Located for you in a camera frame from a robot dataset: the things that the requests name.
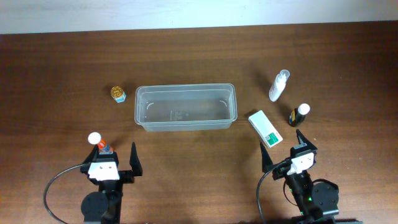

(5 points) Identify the right black cable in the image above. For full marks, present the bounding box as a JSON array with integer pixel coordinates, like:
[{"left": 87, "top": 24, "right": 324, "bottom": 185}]
[{"left": 256, "top": 159, "right": 293, "bottom": 224}]

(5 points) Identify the dark bottle white cap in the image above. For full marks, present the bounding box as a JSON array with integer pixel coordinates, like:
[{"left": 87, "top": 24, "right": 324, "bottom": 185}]
[{"left": 289, "top": 103, "right": 310, "bottom": 127}]

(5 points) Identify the white spray bottle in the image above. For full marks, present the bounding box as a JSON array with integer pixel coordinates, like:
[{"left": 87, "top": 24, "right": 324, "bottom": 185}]
[{"left": 269, "top": 70, "right": 290, "bottom": 102}]

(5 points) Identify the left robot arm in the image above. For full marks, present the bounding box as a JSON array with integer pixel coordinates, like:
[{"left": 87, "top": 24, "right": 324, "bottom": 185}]
[{"left": 80, "top": 143, "right": 142, "bottom": 224}]

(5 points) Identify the small jar gold lid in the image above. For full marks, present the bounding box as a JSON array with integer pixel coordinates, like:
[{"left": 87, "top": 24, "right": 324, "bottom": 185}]
[{"left": 111, "top": 86, "right": 126, "bottom": 103}]

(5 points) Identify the white green medicine box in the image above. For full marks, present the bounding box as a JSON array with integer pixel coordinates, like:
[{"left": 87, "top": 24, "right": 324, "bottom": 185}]
[{"left": 248, "top": 110, "right": 283, "bottom": 148}]

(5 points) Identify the clear plastic container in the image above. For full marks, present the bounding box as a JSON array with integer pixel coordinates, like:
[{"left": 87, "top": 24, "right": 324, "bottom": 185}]
[{"left": 134, "top": 83, "right": 238, "bottom": 132}]

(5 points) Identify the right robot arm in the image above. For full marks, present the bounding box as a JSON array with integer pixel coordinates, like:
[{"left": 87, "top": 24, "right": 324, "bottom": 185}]
[{"left": 256, "top": 129, "right": 339, "bottom": 223}]

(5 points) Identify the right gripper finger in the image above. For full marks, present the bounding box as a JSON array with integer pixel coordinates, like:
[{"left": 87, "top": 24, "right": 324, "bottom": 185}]
[
  {"left": 296, "top": 129, "right": 317, "bottom": 150},
  {"left": 260, "top": 142, "right": 274, "bottom": 173}
]

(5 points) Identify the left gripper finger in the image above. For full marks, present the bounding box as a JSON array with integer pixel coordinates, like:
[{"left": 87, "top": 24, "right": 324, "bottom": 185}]
[
  {"left": 83, "top": 144, "right": 99, "bottom": 164},
  {"left": 129, "top": 142, "right": 143, "bottom": 177}
]

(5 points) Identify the orange tube white cap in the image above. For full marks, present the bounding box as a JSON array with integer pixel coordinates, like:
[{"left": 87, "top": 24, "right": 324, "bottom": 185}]
[{"left": 88, "top": 132, "right": 114, "bottom": 154}]

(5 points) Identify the left black cable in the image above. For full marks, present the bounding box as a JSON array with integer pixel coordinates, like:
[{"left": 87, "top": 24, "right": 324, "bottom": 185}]
[{"left": 43, "top": 164, "right": 85, "bottom": 224}]

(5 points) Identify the black cable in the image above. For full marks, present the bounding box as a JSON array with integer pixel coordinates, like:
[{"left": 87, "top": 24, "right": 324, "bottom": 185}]
[
  {"left": 43, "top": 164, "right": 85, "bottom": 224},
  {"left": 256, "top": 159, "right": 293, "bottom": 224}
]

